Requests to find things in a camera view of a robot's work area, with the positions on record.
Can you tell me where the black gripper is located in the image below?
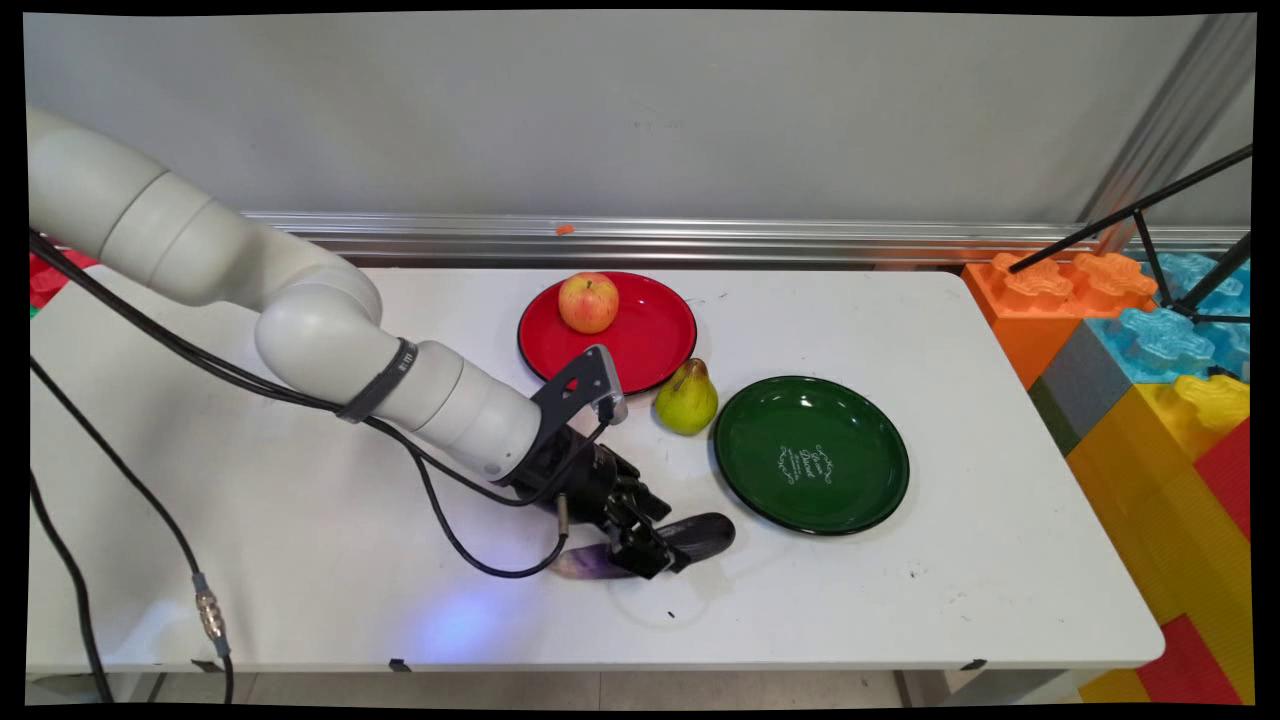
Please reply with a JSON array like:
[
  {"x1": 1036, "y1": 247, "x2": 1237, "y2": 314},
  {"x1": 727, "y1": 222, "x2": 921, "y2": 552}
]
[{"x1": 512, "y1": 424, "x2": 693, "y2": 582}]

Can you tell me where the purple toy eggplant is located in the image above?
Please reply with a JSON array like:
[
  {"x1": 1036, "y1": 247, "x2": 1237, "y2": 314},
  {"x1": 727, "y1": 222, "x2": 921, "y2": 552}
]
[{"x1": 548, "y1": 511, "x2": 738, "y2": 582}]

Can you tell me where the green toy pear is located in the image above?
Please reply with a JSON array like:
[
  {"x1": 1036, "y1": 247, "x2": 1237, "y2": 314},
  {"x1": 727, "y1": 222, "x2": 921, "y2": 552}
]
[{"x1": 654, "y1": 358, "x2": 720, "y2": 437}]

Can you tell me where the green plate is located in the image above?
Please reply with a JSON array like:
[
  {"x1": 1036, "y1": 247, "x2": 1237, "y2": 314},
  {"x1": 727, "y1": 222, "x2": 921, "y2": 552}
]
[{"x1": 713, "y1": 375, "x2": 912, "y2": 537}]

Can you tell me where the red plate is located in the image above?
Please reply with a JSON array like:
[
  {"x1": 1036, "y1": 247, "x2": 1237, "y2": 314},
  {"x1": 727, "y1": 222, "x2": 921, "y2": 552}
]
[{"x1": 517, "y1": 270, "x2": 699, "y2": 397}]

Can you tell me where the red yellow toy apple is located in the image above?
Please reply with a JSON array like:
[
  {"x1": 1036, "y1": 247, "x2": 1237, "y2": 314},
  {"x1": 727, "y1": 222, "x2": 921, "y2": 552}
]
[{"x1": 558, "y1": 272, "x2": 621, "y2": 335}]

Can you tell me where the grey table leg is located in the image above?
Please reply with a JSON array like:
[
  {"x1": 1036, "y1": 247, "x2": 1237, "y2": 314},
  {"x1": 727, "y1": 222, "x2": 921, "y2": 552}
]
[{"x1": 893, "y1": 669, "x2": 1081, "y2": 707}]

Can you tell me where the orange giant toy brick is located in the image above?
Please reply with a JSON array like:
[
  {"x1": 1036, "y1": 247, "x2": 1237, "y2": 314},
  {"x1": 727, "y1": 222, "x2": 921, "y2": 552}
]
[{"x1": 962, "y1": 251, "x2": 1161, "y2": 391}]

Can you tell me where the grey giant toy brick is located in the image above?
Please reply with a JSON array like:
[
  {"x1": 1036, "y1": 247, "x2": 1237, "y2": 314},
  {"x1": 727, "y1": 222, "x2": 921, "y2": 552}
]
[{"x1": 1028, "y1": 320, "x2": 1136, "y2": 457}]

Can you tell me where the yellow giant toy brick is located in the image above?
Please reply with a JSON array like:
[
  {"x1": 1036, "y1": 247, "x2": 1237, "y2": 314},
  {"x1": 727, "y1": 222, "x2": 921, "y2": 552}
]
[{"x1": 1065, "y1": 374, "x2": 1256, "y2": 703}]

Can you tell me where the blue giant toy brick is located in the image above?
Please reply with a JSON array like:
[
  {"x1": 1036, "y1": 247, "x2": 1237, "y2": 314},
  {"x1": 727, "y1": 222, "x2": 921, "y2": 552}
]
[{"x1": 1085, "y1": 252, "x2": 1252, "y2": 387}]

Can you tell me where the black tripod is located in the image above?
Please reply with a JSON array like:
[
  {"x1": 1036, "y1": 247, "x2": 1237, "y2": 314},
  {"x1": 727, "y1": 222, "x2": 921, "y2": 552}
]
[{"x1": 1008, "y1": 145, "x2": 1254, "y2": 327}]

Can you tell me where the red giant toy brick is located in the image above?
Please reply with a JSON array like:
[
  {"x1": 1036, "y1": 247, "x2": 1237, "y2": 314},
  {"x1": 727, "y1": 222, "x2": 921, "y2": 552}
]
[{"x1": 29, "y1": 248, "x2": 99, "y2": 310}]

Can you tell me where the slanted aluminium profile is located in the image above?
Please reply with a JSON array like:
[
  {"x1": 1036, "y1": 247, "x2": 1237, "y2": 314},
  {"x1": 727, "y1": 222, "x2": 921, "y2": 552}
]
[{"x1": 1075, "y1": 14, "x2": 1257, "y2": 256}]

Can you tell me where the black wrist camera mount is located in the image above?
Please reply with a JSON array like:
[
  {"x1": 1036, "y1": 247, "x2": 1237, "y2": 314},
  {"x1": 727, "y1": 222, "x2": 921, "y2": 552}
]
[{"x1": 529, "y1": 344, "x2": 630, "y2": 443}]

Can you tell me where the black velcro cable strap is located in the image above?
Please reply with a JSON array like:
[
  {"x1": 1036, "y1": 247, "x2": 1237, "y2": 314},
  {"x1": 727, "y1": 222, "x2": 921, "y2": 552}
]
[{"x1": 334, "y1": 338, "x2": 420, "y2": 424}]

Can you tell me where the horizontal aluminium rail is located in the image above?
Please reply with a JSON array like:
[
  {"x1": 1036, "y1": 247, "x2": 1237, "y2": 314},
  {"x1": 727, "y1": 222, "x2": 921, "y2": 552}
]
[{"x1": 240, "y1": 209, "x2": 1251, "y2": 269}]

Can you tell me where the black cable with silver connector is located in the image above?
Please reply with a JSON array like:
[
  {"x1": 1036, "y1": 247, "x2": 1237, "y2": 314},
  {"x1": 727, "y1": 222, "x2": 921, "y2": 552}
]
[{"x1": 28, "y1": 230, "x2": 573, "y2": 705}]

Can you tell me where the plain black cable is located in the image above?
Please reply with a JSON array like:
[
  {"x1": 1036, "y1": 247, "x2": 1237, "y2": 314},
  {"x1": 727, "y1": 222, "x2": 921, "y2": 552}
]
[{"x1": 28, "y1": 230, "x2": 617, "y2": 705}]

